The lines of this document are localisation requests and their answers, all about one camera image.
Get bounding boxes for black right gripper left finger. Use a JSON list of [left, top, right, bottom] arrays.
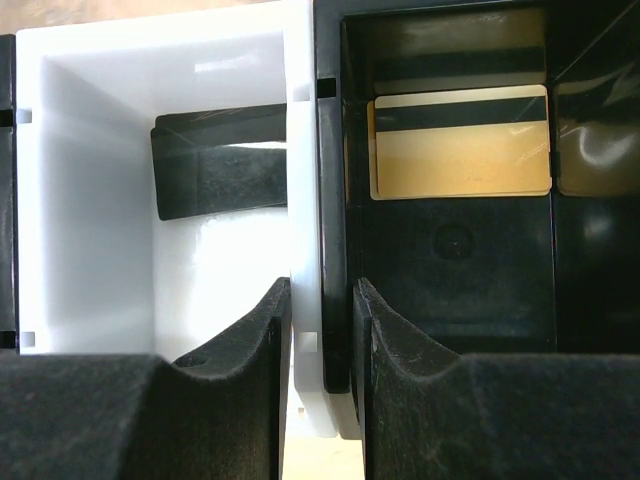
[[1, 278, 291, 479]]

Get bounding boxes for white plastic bin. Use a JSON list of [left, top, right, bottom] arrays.
[[16, 1, 337, 437]]

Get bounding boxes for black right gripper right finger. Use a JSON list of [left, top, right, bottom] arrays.
[[353, 279, 639, 479]]

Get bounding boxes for black card in white bin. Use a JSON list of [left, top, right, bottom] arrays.
[[150, 104, 287, 221]]

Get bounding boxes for black right plastic bin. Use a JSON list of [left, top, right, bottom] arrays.
[[313, 1, 639, 393]]

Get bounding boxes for gold card with stripe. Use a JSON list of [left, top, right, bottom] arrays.
[[367, 84, 552, 200]]

